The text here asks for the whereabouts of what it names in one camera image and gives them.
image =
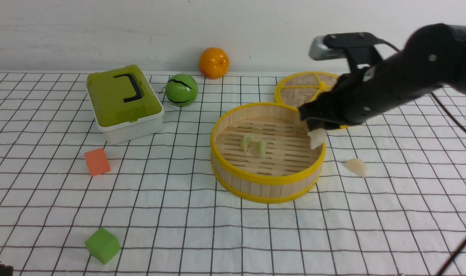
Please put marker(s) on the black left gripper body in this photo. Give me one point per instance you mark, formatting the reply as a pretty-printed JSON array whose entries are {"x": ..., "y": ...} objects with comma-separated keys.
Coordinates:
[{"x": 6, "y": 270}]

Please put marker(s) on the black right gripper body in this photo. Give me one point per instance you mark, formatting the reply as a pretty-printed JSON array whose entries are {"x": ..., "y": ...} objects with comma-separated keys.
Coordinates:
[{"x": 369, "y": 92}]

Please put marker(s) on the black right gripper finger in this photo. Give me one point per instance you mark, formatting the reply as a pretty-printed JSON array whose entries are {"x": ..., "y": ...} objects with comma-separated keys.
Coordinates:
[{"x": 324, "y": 115}]

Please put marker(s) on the white dumpling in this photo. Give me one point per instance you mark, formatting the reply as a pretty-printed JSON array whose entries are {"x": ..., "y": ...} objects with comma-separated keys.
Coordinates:
[
  {"x": 317, "y": 137},
  {"x": 356, "y": 166}
]

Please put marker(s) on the pale green dumpling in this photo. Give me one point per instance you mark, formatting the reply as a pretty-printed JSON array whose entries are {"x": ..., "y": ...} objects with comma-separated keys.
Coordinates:
[
  {"x": 260, "y": 149},
  {"x": 245, "y": 141}
]

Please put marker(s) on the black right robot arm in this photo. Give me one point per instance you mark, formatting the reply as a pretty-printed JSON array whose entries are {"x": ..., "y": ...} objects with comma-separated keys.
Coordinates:
[{"x": 433, "y": 56}]

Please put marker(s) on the bamboo steamer lid yellow rim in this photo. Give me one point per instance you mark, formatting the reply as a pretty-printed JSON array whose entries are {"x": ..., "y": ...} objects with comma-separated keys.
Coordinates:
[{"x": 299, "y": 88}]

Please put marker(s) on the bamboo steamer tray yellow rim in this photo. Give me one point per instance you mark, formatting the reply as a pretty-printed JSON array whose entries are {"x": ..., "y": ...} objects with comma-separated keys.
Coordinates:
[{"x": 291, "y": 168}]

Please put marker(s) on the green foam cube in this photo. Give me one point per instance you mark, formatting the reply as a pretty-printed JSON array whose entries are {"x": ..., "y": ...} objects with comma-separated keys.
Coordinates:
[{"x": 103, "y": 245}]

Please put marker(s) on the white grid tablecloth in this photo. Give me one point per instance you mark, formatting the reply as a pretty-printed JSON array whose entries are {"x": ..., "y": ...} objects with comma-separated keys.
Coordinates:
[{"x": 172, "y": 218}]

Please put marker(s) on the orange fruit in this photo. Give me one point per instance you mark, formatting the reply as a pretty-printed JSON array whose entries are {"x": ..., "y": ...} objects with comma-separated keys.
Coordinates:
[{"x": 214, "y": 63}]

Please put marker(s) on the green toy ball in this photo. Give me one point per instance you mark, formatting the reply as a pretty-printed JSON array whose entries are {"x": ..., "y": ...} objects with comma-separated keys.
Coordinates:
[{"x": 181, "y": 89}]

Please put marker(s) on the orange foam cube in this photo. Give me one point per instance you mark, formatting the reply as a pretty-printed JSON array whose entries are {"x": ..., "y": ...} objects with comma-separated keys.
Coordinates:
[{"x": 97, "y": 162}]

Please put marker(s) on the green lidded white box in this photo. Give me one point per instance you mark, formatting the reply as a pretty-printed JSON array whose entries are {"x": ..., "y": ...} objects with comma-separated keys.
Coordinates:
[{"x": 124, "y": 104}]

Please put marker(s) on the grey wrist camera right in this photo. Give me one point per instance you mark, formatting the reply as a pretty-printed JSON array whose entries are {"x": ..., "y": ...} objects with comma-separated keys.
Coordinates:
[{"x": 356, "y": 48}]

